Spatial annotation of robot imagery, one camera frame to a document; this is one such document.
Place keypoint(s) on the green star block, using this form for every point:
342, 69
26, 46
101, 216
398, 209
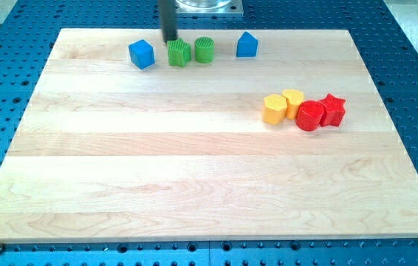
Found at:
179, 52

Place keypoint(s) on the yellow hexagon block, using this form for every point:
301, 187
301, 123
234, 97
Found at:
274, 109

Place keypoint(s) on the green cylinder block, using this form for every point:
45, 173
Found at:
204, 49

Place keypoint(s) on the yellow heart block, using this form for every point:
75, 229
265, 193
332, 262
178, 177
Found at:
294, 99

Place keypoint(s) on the blue pentagon house block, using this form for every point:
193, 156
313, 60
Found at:
247, 45

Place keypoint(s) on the red cylinder block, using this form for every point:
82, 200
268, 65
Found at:
309, 115

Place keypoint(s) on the blue cube block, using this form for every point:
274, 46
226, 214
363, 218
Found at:
142, 54

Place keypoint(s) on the light wooden board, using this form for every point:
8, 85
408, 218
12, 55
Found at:
108, 152

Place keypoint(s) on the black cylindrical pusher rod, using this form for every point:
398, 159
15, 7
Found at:
168, 19

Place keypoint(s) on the red star block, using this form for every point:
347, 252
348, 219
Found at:
333, 110

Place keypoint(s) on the blue perforated metal table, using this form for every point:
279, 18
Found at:
28, 33

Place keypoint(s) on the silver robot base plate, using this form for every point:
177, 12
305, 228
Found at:
209, 7

